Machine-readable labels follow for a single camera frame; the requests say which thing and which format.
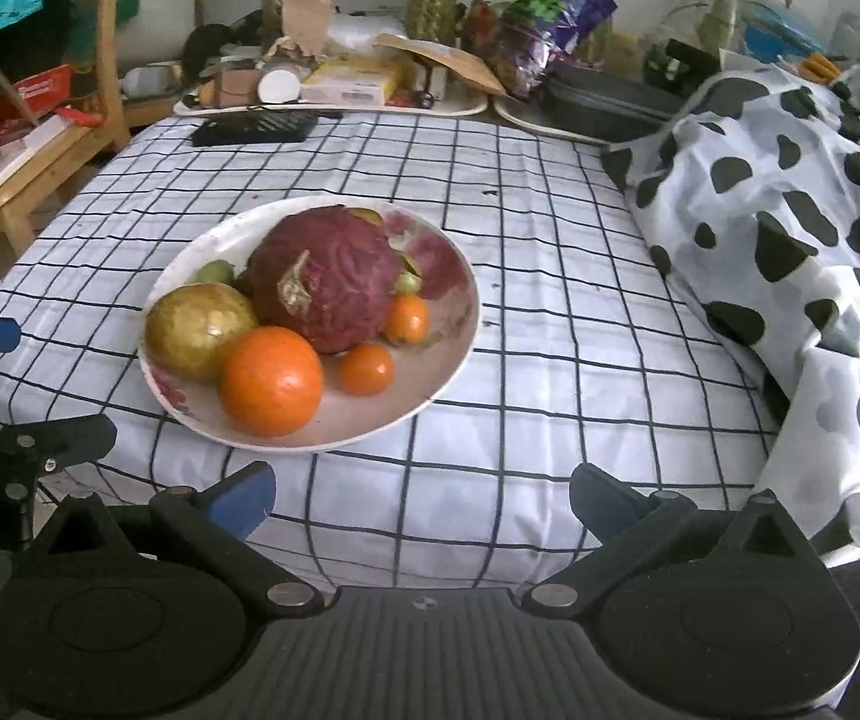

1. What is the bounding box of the large orange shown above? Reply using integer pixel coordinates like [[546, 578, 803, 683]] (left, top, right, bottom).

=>
[[218, 327, 324, 437]]

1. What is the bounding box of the yellow-green round mango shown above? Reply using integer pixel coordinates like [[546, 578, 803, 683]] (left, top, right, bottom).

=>
[[143, 283, 257, 383]]

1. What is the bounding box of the small orange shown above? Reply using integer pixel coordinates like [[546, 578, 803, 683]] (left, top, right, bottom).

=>
[[382, 294, 430, 346], [337, 343, 395, 397]]

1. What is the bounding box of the green jujube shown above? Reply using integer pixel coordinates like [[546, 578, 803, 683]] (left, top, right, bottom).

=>
[[194, 259, 236, 284], [394, 268, 421, 294]]

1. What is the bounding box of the red cabbage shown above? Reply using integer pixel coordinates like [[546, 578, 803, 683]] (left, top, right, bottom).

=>
[[238, 205, 404, 355]]

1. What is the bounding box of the brown oval mango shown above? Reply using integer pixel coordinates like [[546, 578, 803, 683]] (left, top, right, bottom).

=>
[[348, 206, 384, 227]]

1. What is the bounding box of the wooden chair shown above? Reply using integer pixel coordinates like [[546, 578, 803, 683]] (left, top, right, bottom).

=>
[[0, 0, 134, 295]]

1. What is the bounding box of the black white checkered tablecloth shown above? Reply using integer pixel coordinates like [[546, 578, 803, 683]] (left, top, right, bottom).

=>
[[0, 114, 777, 589]]

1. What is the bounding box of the white floral plate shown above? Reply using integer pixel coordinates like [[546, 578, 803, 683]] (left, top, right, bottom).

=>
[[139, 195, 482, 452]]

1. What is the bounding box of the white oval tray left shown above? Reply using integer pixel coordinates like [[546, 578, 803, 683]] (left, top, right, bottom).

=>
[[172, 81, 490, 119]]

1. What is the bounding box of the cow print blanket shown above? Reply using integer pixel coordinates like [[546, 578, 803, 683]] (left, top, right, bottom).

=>
[[602, 65, 860, 567]]

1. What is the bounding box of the black flat device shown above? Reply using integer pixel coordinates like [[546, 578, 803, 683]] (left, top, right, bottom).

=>
[[190, 110, 319, 148]]

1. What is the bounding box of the brown leather pouch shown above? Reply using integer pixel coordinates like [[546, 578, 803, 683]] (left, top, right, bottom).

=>
[[217, 68, 260, 107]]

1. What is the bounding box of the white cylinder container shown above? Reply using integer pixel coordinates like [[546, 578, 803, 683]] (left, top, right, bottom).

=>
[[257, 67, 302, 104]]

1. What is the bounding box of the black zipper case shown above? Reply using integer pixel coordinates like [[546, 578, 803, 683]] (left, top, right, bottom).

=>
[[540, 64, 685, 143]]

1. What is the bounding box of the white tray right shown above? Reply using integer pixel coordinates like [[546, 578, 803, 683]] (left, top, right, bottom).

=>
[[490, 96, 609, 146]]

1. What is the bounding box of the yellow white medicine box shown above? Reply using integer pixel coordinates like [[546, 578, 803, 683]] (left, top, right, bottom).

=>
[[299, 57, 407, 107]]

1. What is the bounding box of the brown paper envelope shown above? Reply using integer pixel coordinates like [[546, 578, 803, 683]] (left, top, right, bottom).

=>
[[373, 32, 506, 98]]

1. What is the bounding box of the purple snack bag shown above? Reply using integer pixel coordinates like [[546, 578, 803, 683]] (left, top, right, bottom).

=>
[[485, 0, 617, 99]]

